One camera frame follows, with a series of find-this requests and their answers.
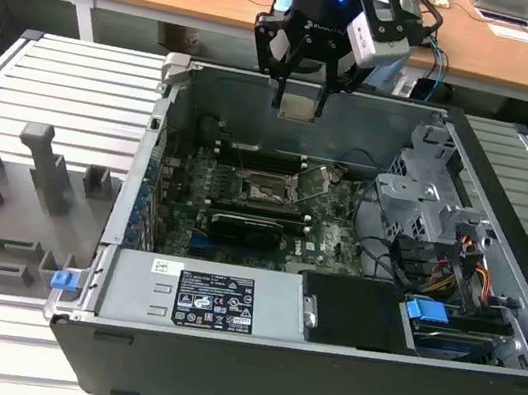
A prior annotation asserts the grey case corner latch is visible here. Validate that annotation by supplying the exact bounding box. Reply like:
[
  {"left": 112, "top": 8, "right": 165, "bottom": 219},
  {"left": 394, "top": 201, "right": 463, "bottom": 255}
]
[{"left": 159, "top": 51, "right": 193, "bottom": 90}]

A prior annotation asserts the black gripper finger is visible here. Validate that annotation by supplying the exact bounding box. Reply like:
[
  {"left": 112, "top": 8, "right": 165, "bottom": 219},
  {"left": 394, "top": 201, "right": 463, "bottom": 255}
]
[
  {"left": 313, "top": 45, "right": 371, "bottom": 126},
  {"left": 242, "top": 8, "right": 311, "bottom": 112}
]

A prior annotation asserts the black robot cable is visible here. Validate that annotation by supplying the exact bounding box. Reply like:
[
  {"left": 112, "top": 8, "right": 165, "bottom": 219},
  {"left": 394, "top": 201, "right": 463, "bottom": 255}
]
[{"left": 412, "top": 0, "right": 449, "bottom": 42}]

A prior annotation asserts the grey power supply unit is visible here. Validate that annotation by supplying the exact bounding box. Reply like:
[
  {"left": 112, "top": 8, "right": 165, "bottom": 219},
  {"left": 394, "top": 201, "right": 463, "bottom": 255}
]
[{"left": 94, "top": 244, "right": 315, "bottom": 352}]

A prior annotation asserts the silver metal drive cage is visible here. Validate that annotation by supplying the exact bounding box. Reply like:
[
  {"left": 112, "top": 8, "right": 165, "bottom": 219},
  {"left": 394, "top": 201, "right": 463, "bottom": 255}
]
[{"left": 366, "top": 116, "right": 513, "bottom": 257}]

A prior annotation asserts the silver laptop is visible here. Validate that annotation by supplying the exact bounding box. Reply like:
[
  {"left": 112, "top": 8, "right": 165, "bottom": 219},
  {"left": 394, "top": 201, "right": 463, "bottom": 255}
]
[{"left": 468, "top": 0, "right": 528, "bottom": 29}]

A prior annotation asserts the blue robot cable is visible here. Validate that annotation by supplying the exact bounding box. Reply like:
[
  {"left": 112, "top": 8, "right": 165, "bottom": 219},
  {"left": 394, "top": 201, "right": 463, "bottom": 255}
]
[{"left": 414, "top": 31, "right": 455, "bottom": 105}]

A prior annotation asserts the black RAM slot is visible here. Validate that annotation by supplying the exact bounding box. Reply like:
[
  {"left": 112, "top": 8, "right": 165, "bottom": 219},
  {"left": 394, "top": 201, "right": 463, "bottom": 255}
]
[
  {"left": 211, "top": 197, "right": 311, "bottom": 222},
  {"left": 216, "top": 154, "right": 303, "bottom": 178}
]

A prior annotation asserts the blue case latch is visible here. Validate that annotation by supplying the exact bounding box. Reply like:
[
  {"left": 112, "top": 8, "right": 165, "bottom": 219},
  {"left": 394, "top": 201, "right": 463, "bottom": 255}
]
[{"left": 49, "top": 267, "right": 80, "bottom": 294}]

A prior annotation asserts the white paper sheet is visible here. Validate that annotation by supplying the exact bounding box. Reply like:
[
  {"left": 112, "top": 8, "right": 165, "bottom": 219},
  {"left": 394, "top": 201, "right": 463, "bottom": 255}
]
[{"left": 483, "top": 21, "right": 528, "bottom": 46}]

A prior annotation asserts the thin metal locking lever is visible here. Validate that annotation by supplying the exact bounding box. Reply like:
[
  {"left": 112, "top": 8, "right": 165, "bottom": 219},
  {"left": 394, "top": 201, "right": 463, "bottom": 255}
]
[{"left": 233, "top": 140, "right": 252, "bottom": 173}]

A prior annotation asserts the blue disk carrier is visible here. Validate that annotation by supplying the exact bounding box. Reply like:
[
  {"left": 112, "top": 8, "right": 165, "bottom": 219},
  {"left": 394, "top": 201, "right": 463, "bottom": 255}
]
[{"left": 401, "top": 294, "right": 451, "bottom": 336}]

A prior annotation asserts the black graphics card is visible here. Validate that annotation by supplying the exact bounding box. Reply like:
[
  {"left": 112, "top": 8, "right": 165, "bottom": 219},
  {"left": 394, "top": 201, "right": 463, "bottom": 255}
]
[{"left": 205, "top": 208, "right": 286, "bottom": 255}]

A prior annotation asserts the yellow red wire bundle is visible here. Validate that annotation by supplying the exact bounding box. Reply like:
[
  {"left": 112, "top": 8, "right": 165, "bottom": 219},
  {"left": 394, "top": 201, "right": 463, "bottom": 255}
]
[{"left": 422, "top": 228, "right": 499, "bottom": 305}]

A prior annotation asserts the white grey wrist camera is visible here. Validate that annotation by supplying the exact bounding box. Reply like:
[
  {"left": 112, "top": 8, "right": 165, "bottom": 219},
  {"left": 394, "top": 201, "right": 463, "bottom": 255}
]
[{"left": 340, "top": 0, "right": 421, "bottom": 76}]

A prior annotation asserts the black plastic shroud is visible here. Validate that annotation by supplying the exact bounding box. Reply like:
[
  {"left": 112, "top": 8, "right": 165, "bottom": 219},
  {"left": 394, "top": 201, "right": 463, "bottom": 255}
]
[{"left": 293, "top": 268, "right": 425, "bottom": 361}]

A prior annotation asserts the metal socket cover frame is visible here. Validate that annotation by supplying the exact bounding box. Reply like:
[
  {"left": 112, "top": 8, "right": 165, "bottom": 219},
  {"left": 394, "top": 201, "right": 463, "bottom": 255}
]
[{"left": 285, "top": 160, "right": 340, "bottom": 211}]

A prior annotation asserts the grey parts rack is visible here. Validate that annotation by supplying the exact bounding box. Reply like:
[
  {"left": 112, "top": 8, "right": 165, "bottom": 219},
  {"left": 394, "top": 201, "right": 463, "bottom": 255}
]
[{"left": 0, "top": 116, "right": 132, "bottom": 319}]

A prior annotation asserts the cardboard box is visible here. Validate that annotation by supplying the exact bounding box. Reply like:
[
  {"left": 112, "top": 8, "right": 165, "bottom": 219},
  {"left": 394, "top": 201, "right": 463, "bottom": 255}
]
[{"left": 154, "top": 20, "right": 205, "bottom": 57}]

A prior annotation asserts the silver square CPU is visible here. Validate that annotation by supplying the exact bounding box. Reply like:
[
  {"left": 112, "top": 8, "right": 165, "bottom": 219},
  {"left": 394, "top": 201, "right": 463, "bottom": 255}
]
[{"left": 276, "top": 91, "right": 321, "bottom": 125}]

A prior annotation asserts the black open PC case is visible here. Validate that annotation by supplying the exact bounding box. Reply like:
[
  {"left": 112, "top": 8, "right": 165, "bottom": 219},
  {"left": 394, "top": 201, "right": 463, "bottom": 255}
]
[{"left": 32, "top": 39, "right": 528, "bottom": 395}]

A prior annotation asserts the green motherboard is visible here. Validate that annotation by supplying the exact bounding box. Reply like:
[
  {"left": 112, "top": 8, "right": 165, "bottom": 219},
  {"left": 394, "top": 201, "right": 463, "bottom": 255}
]
[{"left": 140, "top": 132, "right": 384, "bottom": 289}]

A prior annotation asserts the CPU socket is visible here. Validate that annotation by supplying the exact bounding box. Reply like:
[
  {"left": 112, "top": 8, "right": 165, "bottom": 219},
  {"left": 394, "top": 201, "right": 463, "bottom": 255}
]
[{"left": 234, "top": 166, "right": 308, "bottom": 217}]

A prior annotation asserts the hard disk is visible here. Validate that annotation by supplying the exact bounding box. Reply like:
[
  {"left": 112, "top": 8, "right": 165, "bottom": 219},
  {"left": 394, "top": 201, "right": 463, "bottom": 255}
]
[{"left": 407, "top": 323, "right": 498, "bottom": 369}]

